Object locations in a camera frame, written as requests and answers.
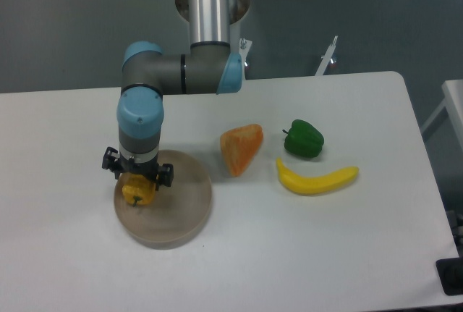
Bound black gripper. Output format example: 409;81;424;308
101;146;174;191

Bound yellow toy bell pepper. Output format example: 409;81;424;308
122;173;156;206

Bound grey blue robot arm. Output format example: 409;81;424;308
102;0;242;187

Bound beige round plate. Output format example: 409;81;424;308
114;150;213;249

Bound green toy bell pepper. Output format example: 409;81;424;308
284;119;325;159

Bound orange toy sandwich wedge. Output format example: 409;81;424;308
220;124;263;177

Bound yellow toy banana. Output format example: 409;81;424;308
276;158;360;195

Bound white side table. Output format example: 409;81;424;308
420;80;462;140

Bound black device at edge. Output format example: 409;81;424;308
436;257;462;296

